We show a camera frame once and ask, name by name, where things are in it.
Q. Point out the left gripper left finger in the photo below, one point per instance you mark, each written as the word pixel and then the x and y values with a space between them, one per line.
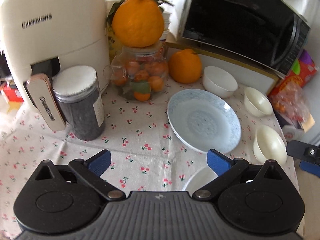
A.
pixel 88 172

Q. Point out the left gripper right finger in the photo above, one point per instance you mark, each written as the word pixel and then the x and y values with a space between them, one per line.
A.
pixel 227 170

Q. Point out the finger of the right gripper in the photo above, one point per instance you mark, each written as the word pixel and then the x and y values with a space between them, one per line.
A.
pixel 307 154

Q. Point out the plain white plate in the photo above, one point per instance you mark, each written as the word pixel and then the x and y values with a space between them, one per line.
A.
pixel 199 179

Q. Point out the cream bowl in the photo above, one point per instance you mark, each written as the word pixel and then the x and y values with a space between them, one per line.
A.
pixel 269 145
pixel 257 103

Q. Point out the blue patterned plate far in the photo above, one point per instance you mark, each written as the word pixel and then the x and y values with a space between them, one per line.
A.
pixel 203 121

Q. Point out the cherry print tablecloth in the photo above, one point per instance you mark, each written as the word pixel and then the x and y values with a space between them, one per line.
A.
pixel 146 154

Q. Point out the plastic bag of fruit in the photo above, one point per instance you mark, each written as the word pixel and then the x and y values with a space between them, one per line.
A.
pixel 290 105

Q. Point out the clear jar dark contents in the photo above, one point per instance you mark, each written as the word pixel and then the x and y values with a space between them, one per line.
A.
pixel 78 94

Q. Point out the white ceramic bowl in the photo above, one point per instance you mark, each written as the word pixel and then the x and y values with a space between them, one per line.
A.
pixel 219 82

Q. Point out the red gift box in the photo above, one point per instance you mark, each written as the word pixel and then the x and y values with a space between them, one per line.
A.
pixel 301 72

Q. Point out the white gold-edged stand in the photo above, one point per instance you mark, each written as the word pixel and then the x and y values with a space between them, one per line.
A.
pixel 245 74

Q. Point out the glass jar of tangerines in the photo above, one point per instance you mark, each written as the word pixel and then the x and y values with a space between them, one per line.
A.
pixel 138 74

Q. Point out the large orange on table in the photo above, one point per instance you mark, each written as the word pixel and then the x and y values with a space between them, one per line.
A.
pixel 185 66

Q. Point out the black microwave oven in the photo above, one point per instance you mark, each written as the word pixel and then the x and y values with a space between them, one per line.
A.
pixel 268 32

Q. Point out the cream air fryer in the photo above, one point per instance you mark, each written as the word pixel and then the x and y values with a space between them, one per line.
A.
pixel 41 38

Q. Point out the large orange on jar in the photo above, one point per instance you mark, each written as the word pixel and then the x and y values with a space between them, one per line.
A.
pixel 137 23

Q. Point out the stack of white cups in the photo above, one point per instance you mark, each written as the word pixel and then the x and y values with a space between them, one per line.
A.
pixel 166 18

